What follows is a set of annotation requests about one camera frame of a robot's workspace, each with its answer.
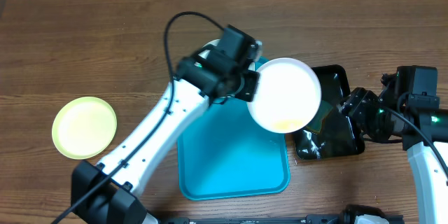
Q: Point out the yellow green sponge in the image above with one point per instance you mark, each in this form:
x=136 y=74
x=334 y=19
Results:
x=316 y=124

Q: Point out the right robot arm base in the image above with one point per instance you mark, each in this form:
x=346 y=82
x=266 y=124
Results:
x=361 y=214

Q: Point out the black front rail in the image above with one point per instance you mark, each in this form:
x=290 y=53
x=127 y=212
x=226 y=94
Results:
x=309 y=219

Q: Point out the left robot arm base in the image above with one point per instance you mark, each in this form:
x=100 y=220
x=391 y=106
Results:
x=111 y=204

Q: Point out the teal plastic tray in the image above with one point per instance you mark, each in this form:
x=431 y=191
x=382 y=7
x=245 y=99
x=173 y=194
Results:
x=225 y=154

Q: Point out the white plate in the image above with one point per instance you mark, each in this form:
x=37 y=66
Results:
x=252 y=66

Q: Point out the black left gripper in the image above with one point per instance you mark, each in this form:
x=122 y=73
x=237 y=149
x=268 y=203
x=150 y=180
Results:
x=251 y=80

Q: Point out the black water tray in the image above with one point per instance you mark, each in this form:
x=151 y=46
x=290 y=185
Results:
x=339 y=136

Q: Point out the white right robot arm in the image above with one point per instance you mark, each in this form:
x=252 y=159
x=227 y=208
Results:
x=423 y=132

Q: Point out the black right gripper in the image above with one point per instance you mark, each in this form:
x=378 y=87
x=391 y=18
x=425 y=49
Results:
x=358 y=107

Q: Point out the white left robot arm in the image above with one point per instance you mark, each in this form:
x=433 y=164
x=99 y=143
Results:
x=180 y=105

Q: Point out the yellow plate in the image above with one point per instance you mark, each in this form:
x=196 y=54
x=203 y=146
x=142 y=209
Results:
x=84 y=127

